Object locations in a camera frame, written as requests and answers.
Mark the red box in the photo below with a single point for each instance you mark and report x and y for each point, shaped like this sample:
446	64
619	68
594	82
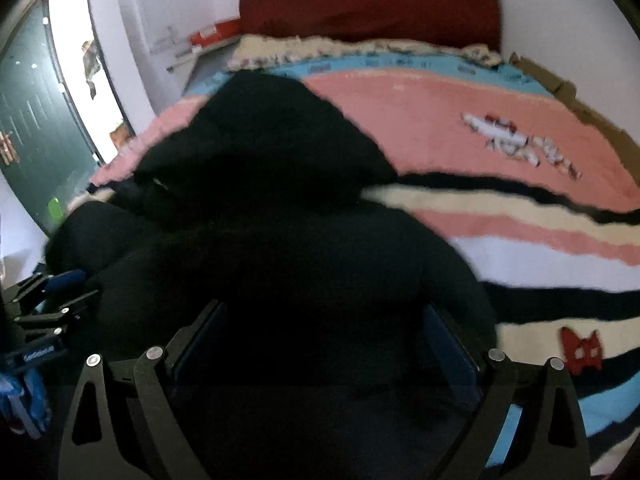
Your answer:
215	32

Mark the green plastic chair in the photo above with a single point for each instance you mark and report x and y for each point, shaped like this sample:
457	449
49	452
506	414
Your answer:
53	210

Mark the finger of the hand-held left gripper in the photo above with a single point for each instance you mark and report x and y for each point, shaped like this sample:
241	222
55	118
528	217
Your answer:
65	307
65	280

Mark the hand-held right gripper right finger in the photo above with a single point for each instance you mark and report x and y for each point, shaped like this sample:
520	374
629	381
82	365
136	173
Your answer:
452	350

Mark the dark red wooden headboard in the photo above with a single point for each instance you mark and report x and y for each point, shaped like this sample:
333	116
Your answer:
370	5

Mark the grey board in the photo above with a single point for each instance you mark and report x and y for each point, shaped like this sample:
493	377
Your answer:
210	65

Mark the black jacket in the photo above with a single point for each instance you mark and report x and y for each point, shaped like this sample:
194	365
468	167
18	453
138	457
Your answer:
280	210

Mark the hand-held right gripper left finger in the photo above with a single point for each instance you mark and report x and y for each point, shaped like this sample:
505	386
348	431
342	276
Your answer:
199	345

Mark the brown cardboard bed edge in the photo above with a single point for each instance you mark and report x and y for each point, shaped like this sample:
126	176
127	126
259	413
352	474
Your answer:
565	90

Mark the green door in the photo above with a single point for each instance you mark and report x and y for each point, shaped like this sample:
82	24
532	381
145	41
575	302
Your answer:
35	110

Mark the striped printed blanket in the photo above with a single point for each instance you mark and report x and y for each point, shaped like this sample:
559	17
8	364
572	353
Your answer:
450	110

